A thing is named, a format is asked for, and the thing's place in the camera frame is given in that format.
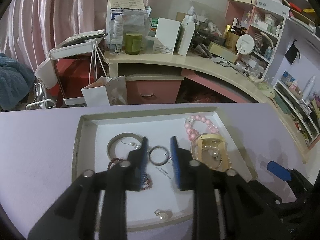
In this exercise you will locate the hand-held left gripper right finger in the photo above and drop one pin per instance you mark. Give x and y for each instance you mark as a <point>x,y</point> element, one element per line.
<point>175,162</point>

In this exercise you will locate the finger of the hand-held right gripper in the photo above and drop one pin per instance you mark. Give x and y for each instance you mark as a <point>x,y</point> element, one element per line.
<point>277,170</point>

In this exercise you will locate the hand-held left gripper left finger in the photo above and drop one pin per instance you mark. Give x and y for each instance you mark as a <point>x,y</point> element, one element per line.
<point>143,160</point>

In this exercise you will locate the pearl earring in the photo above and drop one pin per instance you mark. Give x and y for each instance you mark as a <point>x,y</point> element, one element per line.
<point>163,215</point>
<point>136,146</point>

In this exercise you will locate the small silver hook earring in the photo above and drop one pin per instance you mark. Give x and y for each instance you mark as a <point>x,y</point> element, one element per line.
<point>123,141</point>

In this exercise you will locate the shallow cardboard box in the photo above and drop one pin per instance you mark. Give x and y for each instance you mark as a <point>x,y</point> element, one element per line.
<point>155,130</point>

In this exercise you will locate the grey cuff bangle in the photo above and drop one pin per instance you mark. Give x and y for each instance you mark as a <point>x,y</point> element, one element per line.
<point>112,142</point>

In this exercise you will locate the low white shelf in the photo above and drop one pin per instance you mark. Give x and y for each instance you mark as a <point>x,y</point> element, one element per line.
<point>297,110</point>

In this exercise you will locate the pink desk drawer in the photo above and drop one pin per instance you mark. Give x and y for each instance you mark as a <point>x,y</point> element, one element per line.
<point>152,90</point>

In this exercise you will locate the white paper shopping bag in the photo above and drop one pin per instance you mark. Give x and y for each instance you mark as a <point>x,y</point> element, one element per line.
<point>100,93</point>

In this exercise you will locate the white spray bottle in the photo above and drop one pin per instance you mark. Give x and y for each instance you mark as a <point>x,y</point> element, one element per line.
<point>308,87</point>

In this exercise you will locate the green glass jar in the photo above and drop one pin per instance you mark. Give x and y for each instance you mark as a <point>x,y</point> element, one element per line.
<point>133,43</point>

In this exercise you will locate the gold box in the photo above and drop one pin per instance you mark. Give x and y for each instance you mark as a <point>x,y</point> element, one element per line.
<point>222,52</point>

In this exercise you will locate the white lotion bottle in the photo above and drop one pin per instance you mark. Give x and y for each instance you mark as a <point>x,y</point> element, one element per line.
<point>186,37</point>

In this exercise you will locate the white carton box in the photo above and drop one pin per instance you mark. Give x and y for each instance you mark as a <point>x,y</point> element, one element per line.
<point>167,36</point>

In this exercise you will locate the clear plastic bottle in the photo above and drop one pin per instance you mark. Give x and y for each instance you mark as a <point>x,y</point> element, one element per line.
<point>116,35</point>

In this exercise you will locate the round white mirror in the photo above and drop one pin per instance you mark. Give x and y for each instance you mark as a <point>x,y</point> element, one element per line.
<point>245,45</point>

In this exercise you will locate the white bucket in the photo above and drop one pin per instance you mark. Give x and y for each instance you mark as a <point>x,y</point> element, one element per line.
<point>46,75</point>

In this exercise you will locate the green carton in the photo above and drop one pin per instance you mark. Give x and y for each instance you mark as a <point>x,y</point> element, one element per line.
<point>153,26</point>

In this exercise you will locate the white trolley cart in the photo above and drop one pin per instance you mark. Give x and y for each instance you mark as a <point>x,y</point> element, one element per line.
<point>72,45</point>

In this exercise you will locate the pink and white shelf unit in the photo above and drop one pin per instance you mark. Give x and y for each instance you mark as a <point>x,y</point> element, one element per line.
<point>267,30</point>

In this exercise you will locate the blue fleece blanket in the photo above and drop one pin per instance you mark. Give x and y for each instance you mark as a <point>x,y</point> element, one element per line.
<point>12,82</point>

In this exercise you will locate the box with paper note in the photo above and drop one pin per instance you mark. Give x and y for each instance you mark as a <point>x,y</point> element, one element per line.
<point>127,5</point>

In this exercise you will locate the pink curtain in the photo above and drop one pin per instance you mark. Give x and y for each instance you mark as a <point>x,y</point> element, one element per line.
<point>50,17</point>

